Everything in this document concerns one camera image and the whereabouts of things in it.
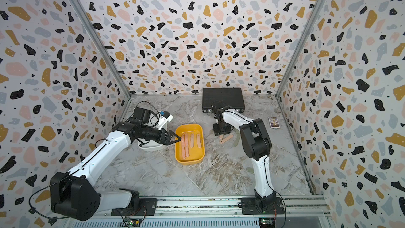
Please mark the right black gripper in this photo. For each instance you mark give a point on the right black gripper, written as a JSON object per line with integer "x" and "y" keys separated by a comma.
{"x": 226, "y": 131}

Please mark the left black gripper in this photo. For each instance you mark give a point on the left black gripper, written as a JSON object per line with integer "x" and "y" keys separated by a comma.
{"x": 167, "y": 137}

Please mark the long pink sheathed knife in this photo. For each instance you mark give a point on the long pink sheathed knife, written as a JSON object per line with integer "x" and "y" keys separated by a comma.
{"x": 183, "y": 146}

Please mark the white plastic bin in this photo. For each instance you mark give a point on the white plastic bin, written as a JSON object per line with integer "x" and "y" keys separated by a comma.
{"x": 150, "y": 145}

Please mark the yellow plastic bin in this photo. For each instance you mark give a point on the yellow plastic bin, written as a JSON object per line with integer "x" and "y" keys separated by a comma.
{"x": 190, "y": 150}

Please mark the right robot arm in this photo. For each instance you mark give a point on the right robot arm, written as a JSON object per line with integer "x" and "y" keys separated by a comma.
{"x": 256, "y": 145}

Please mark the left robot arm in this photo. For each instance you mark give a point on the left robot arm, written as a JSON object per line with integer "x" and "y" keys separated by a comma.
{"x": 73, "y": 194}

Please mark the playing card box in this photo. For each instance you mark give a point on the playing card box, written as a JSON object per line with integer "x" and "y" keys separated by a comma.
{"x": 274, "y": 123}

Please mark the green folding knife middle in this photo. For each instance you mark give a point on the green folding knife middle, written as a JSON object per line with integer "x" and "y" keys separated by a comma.
{"x": 236, "y": 141}

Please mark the black ribbed briefcase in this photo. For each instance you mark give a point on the black ribbed briefcase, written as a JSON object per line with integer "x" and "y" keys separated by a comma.
{"x": 214, "y": 98}

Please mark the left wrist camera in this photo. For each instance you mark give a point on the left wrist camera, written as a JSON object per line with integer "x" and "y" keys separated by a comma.
{"x": 164, "y": 119}

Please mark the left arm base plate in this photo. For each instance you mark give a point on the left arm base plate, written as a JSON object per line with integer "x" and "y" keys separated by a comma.
{"x": 143, "y": 206}

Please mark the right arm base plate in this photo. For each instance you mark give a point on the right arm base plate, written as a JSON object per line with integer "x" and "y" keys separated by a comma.
{"x": 253, "y": 206}

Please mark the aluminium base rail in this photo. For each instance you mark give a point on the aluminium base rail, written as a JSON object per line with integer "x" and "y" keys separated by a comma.
{"x": 291, "y": 211}

